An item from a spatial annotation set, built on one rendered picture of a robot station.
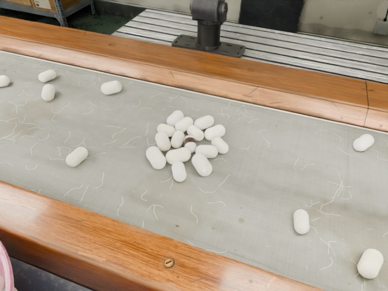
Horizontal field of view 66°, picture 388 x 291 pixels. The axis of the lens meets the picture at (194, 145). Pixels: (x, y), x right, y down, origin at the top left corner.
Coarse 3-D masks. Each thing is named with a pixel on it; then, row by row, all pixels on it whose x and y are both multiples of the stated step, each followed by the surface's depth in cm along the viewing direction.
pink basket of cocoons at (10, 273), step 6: (0, 246) 31; (0, 252) 30; (6, 252) 31; (0, 258) 31; (6, 258) 30; (0, 264) 32; (6, 264) 29; (0, 270) 33; (6, 270) 29; (12, 270) 30; (6, 276) 28; (12, 276) 29; (6, 282) 28; (12, 282) 28; (6, 288) 28; (12, 288) 28
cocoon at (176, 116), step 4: (176, 112) 49; (180, 112) 49; (172, 116) 48; (176, 116) 48; (180, 116) 49; (168, 120) 48; (172, 120) 48; (176, 120) 48; (168, 124) 48; (172, 124) 48
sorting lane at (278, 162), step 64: (0, 64) 63; (64, 64) 63; (0, 128) 48; (64, 128) 48; (128, 128) 49; (256, 128) 49; (320, 128) 49; (64, 192) 39; (128, 192) 39; (192, 192) 40; (256, 192) 40; (320, 192) 40; (384, 192) 40; (256, 256) 33; (320, 256) 33; (384, 256) 33
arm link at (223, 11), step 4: (220, 4) 72; (224, 4) 72; (220, 8) 72; (224, 8) 72; (220, 12) 72; (224, 12) 73; (220, 16) 74; (224, 16) 74; (196, 20) 78; (200, 20) 78; (204, 20) 77; (220, 20) 75; (224, 20) 75; (220, 24) 76
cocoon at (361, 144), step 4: (364, 136) 45; (368, 136) 45; (356, 140) 45; (360, 140) 44; (364, 140) 44; (368, 140) 44; (372, 140) 45; (356, 144) 44; (360, 144) 44; (364, 144) 44; (368, 144) 44; (356, 148) 45; (360, 148) 44; (364, 148) 44
